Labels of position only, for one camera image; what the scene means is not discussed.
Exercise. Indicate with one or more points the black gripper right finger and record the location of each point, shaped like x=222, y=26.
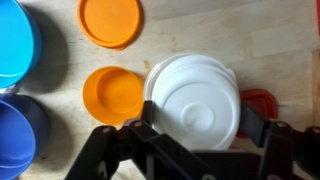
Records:
x=276, y=150

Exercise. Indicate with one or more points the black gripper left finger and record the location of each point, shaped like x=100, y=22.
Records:
x=160, y=146

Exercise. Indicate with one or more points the white plastic bowl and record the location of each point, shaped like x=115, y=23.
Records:
x=196, y=100

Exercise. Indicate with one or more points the red square lid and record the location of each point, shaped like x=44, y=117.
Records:
x=263, y=100

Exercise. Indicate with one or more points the small orange cup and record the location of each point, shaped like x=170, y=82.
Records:
x=111, y=95

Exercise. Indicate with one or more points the dark blue cup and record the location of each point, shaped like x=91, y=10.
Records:
x=16, y=140

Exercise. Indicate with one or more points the red silicone mat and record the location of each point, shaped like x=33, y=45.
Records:
x=318, y=16

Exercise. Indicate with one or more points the light blue bowl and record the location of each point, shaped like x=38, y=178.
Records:
x=13, y=40

